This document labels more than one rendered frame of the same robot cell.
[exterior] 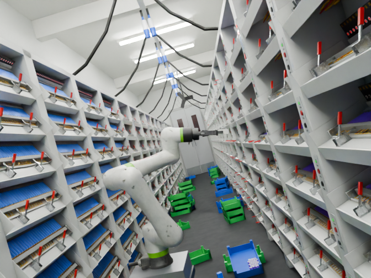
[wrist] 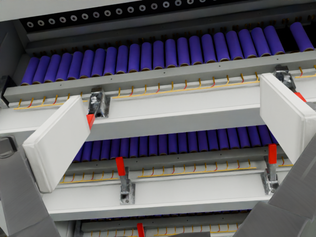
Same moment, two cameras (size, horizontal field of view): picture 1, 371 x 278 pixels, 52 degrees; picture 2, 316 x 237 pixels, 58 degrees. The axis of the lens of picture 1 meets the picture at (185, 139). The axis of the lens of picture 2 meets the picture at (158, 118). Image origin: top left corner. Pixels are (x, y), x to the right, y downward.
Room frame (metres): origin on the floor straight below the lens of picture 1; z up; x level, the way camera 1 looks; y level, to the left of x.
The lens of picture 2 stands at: (2.29, -0.10, 1.12)
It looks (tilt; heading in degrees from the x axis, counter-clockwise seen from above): 35 degrees down; 276
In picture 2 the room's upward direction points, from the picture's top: 10 degrees counter-clockwise
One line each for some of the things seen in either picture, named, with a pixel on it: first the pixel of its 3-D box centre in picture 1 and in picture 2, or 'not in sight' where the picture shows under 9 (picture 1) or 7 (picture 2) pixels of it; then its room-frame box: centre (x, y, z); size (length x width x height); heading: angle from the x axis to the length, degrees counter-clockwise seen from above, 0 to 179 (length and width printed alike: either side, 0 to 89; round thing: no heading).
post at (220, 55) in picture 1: (253, 141); not in sight; (3.34, -0.57, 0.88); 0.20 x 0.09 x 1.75; 88
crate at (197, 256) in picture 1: (191, 257); not in sight; (3.33, 0.24, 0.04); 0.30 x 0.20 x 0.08; 106
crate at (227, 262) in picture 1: (243, 258); not in sight; (2.93, -0.18, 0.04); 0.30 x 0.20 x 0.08; 88
